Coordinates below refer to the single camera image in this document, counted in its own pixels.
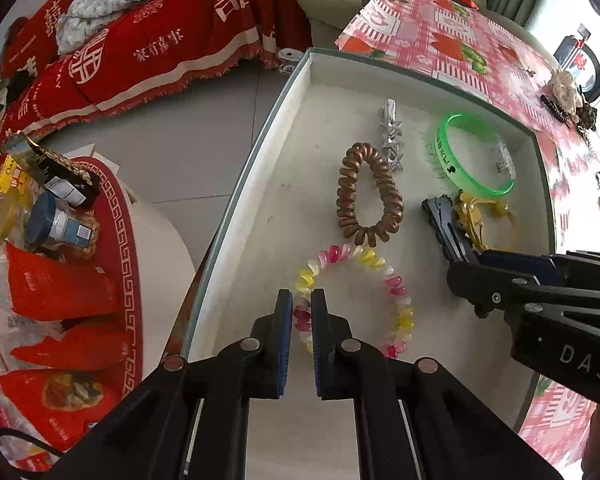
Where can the white washing machine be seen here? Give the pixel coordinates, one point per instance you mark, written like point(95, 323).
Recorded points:
point(580, 70)

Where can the pink strawberry tablecloth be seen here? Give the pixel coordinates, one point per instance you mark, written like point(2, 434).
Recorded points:
point(480, 25)

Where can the red snack packet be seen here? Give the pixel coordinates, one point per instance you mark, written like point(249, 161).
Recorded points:
point(80, 350)
point(60, 400)
point(60, 290)

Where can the yellow snack packet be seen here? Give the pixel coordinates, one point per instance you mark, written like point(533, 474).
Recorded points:
point(15, 177)

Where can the black comb hair clip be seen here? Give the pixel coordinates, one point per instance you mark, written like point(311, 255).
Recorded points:
point(445, 225)

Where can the round white side table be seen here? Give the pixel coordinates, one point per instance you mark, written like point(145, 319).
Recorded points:
point(155, 240)

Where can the green armchair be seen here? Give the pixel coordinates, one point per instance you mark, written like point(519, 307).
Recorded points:
point(320, 5)

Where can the white shallow tray box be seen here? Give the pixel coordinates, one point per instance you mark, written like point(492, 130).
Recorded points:
point(290, 210)

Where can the silver star hair clip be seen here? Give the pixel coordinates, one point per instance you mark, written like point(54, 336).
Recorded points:
point(392, 142)

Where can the blue lid jar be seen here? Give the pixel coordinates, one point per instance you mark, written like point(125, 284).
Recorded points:
point(62, 225)

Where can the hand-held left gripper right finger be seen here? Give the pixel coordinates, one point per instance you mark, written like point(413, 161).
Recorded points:
point(319, 345)

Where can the white scrunchie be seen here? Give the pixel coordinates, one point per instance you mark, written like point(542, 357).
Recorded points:
point(565, 87)

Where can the red printed blanket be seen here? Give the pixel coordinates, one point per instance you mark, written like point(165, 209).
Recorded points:
point(180, 45)

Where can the dark snack packet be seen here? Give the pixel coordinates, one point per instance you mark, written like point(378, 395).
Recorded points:
point(62, 175)

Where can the leopard print scrunchie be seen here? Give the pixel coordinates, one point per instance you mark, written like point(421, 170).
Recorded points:
point(587, 117)

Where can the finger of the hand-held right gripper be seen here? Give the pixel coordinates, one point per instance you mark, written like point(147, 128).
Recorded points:
point(490, 290)
point(520, 266)

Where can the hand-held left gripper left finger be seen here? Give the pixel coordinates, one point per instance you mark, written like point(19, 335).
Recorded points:
point(283, 342)

